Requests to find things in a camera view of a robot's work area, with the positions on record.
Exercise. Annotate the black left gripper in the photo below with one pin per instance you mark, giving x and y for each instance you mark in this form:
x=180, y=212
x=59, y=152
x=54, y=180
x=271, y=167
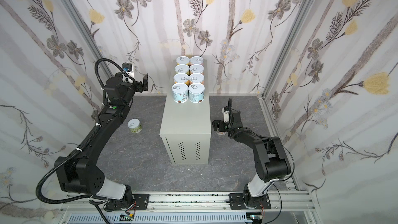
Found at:
x=138, y=85

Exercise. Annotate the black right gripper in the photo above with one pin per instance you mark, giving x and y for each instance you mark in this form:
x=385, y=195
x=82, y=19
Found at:
x=230, y=122

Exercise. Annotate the light blue can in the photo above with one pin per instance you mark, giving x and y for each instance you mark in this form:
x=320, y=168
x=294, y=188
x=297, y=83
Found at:
x=196, y=92
x=180, y=92

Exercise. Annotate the orange label can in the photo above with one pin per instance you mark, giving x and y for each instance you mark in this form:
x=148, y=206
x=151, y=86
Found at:
x=181, y=78

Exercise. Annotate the green label can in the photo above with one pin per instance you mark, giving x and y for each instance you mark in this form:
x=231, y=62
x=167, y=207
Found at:
x=182, y=68
x=134, y=125

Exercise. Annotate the yellow label can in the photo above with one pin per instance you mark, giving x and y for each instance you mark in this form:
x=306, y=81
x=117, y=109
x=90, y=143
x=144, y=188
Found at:
x=183, y=60

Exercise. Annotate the brown label can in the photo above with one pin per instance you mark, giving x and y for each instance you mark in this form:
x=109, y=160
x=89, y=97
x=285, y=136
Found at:
x=196, y=68

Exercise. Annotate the pink label can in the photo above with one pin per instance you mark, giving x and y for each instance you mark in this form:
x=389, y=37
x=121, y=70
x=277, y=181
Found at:
x=196, y=60

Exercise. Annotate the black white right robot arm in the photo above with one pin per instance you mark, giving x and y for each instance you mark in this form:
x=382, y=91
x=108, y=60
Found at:
x=270, y=157

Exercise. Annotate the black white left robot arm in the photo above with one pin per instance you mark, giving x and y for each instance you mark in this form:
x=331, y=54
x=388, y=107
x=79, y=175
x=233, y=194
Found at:
x=78, y=173

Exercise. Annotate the grey metal cabinet box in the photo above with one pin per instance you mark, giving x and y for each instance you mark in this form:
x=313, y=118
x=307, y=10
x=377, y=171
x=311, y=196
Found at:
x=186, y=128

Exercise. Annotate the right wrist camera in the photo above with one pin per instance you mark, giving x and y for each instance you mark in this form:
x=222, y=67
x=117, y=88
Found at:
x=226, y=114

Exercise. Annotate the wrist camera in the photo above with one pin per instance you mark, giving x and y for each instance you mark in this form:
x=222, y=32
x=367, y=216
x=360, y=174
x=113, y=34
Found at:
x=127, y=70
x=226, y=114

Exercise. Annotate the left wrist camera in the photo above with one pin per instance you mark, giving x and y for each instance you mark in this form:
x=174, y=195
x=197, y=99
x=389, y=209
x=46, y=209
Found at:
x=127, y=70

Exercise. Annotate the white slotted cable duct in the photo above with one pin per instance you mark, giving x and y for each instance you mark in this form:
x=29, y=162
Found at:
x=182, y=218

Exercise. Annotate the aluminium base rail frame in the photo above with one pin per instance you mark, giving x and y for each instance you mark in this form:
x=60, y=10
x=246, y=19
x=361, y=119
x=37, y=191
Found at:
x=284, y=205

